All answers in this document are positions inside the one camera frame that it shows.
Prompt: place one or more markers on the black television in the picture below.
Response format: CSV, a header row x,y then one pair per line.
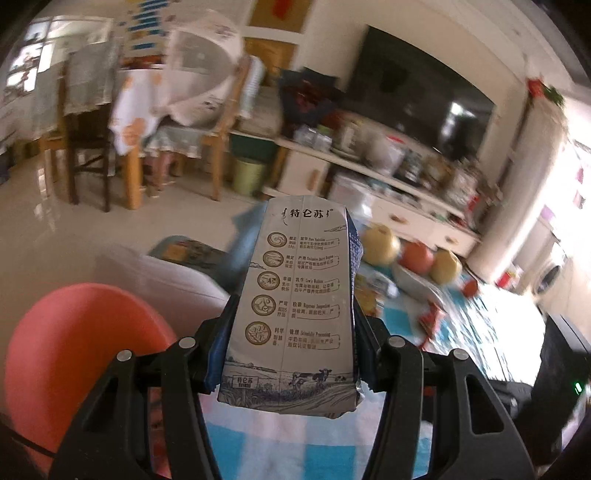
x,y
403,87

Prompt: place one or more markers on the white wet wipes pack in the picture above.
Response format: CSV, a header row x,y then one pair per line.
x,y
417,287

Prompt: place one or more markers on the blue white milk carton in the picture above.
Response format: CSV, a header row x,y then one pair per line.
x,y
292,343

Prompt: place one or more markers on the blue white checkered tablecloth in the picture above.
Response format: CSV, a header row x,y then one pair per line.
x,y
474,437

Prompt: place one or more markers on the dark red snack wrapper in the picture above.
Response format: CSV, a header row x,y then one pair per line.
x,y
431,320

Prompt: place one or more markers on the large yellow pear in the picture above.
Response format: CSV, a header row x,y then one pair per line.
x,y
446,267

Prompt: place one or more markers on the red apple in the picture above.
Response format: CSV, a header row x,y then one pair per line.
x,y
417,257

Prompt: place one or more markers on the dark wooden chair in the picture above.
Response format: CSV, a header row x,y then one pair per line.
x,y
88,84

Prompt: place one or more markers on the white mesh food cover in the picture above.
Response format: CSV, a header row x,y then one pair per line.
x,y
201,59

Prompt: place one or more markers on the dark flower bouquet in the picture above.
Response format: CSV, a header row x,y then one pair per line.
x,y
307,96

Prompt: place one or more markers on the pink plastic bin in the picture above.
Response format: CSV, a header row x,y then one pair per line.
x,y
62,346

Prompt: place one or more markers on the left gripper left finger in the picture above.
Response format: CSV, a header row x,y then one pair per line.
x,y
212,344

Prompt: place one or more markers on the wooden dining table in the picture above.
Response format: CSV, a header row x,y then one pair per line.
x,y
162,110

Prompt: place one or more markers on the green waste bin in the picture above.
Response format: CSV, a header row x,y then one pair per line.
x,y
248,176

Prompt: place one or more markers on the yellow pear left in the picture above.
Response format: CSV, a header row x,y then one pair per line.
x,y
380,245

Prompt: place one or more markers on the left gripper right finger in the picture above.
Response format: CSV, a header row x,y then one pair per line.
x,y
370,335

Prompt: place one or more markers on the orange tangerine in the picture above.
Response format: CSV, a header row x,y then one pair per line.
x,y
471,288

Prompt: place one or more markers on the white tv cabinet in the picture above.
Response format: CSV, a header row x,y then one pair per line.
x,y
411,213

